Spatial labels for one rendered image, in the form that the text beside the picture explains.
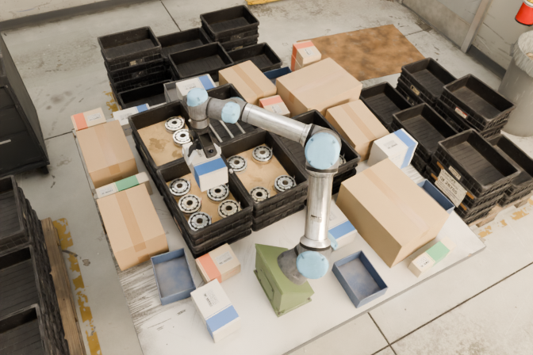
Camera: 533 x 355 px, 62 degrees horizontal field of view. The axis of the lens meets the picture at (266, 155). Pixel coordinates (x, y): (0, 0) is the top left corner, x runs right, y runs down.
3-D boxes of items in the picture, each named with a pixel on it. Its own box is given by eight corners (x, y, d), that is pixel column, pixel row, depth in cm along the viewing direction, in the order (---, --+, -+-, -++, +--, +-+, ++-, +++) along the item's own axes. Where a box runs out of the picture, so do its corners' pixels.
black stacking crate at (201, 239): (253, 222, 202) (254, 208, 194) (193, 250, 191) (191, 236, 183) (215, 163, 224) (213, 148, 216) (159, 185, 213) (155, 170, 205)
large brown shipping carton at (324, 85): (324, 82, 288) (329, 57, 273) (355, 109, 272) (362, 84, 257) (274, 104, 272) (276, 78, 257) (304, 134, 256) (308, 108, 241)
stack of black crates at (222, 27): (243, 49, 401) (243, 4, 367) (258, 68, 384) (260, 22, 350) (202, 60, 388) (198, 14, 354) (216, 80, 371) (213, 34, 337)
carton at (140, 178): (147, 178, 222) (144, 171, 218) (151, 187, 219) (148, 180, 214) (98, 196, 214) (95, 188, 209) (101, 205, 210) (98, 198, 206)
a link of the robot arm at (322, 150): (330, 267, 174) (343, 130, 162) (326, 285, 160) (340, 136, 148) (299, 262, 177) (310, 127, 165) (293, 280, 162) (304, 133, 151)
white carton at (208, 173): (228, 182, 187) (228, 168, 180) (201, 192, 183) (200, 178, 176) (209, 150, 198) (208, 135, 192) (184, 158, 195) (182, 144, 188)
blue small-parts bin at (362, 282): (385, 294, 194) (389, 287, 188) (356, 308, 189) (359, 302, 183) (358, 257, 205) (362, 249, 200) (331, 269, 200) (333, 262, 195)
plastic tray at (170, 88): (208, 80, 269) (208, 73, 265) (219, 101, 257) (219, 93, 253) (164, 90, 261) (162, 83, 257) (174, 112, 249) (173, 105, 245)
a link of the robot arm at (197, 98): (204, 102, 158) (182, 97, 159) (205, 124, 166) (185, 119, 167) (212, 89, 163) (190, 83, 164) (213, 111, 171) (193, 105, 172)
